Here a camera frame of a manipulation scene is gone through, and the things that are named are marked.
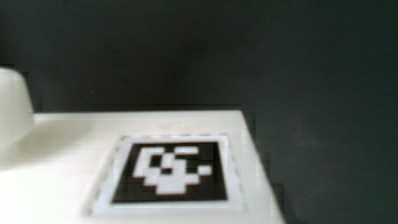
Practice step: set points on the white drawer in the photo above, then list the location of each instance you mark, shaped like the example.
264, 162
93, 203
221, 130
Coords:
127, 168

